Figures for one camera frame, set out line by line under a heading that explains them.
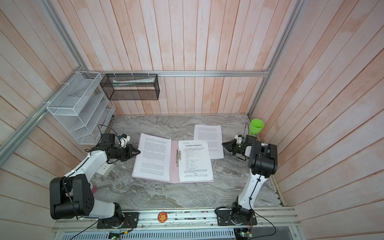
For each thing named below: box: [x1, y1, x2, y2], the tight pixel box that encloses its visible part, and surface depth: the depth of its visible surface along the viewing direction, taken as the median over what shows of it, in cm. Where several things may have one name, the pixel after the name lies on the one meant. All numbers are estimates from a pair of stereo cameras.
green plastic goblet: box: [249, 118, 265, 135], surface depth 95 cm
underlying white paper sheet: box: [193, 124, 224, 160], surface depth 109 cm
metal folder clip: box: [176, 147, 181, 167], surface depth 97 cm
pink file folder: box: [132, 139, 214, 184], surface depth 91 cm
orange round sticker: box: [157, 211, 168, 223], surface depth 76 cm
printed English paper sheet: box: [132, 133, 172, 182], surface depth 91 cm
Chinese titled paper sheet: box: [178, 140, 213, 183], surface depth 95 cm
